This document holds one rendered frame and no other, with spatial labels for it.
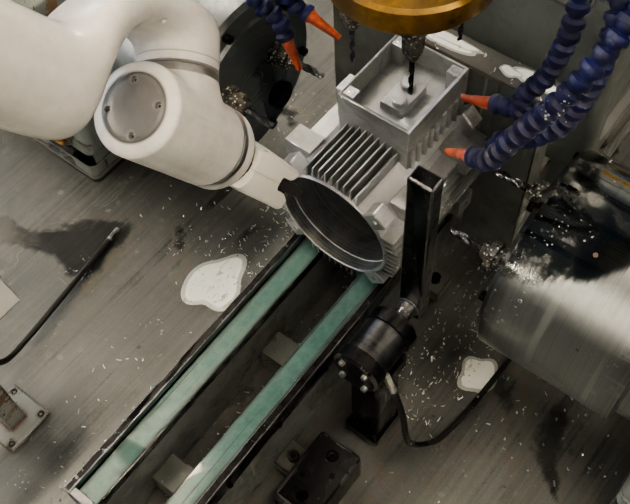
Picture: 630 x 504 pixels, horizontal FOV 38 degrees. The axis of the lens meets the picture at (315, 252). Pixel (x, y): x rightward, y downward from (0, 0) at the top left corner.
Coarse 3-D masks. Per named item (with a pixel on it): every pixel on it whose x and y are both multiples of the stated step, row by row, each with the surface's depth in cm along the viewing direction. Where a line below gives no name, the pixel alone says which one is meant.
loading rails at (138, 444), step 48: (288, 240) 120; (288, 288) 118; (384, 288) 116; (432, 288) 128; (240, 336) 114; (336, 336) 113; (192, 384) 111; (240, 384) 121; (288, 384) 111; (336, 384) 121; (144, 432) 108; (192, 432) 116; (240, 432) 108; (288, 432) 114; (96, 480) 105; (144, 480) 112; (192, 480) 105; (240, 480) 108
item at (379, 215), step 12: (468, 108) 109; (456, 120) 110; (468, 120) 109; (480, 120) 110; (288, 156) 108; (300, 156) 107; (300, 168) 107; (384, 204) 103; (372, 216) 102; (384, 216) 103; (384, 228) 103; (372, 276) 113; (384, 276) 113
